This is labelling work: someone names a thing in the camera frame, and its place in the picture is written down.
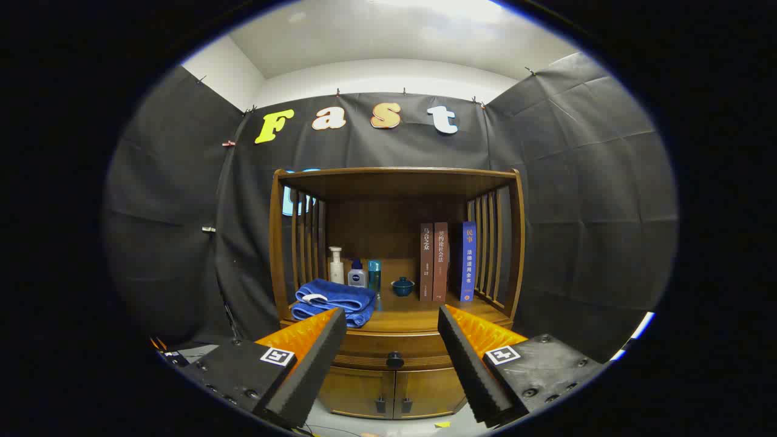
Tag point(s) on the reddish brown book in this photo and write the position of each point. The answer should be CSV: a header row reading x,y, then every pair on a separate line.
x,y
441,267

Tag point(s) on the blue book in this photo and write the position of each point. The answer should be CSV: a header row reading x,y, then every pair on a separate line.
x,y
468,267

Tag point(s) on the white bottle with blue cap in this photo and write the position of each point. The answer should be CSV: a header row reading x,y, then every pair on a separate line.
x,y
357,278

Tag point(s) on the wooden cabinet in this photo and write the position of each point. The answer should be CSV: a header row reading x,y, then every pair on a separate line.
x,y
394,182

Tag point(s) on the white pump bottle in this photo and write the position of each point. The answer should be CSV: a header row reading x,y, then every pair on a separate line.
x,y
336,270

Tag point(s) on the wooden drawer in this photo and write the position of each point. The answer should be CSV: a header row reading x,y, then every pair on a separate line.
x,y
376,346

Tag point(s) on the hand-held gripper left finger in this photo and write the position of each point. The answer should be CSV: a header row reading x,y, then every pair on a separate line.
x,y
315,358

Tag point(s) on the wooden countertop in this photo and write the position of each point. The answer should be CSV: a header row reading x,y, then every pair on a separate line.
x,y
413,315

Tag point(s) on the blue lidded bowl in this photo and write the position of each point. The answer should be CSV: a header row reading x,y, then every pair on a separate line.
x,y
402,287

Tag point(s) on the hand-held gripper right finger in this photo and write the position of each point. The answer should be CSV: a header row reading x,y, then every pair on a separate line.
x,y
467,358

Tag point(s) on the wooden cabinet door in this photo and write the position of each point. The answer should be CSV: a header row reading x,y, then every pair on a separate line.
x,y
358,391
428,391

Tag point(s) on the dark brown book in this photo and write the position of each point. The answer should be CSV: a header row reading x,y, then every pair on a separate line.
x,y
427,267

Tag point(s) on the blue folded towel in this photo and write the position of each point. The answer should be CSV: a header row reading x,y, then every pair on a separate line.
x,y
334,294

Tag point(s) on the teal bottle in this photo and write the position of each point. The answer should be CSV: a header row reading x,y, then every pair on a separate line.
x,y
374,273

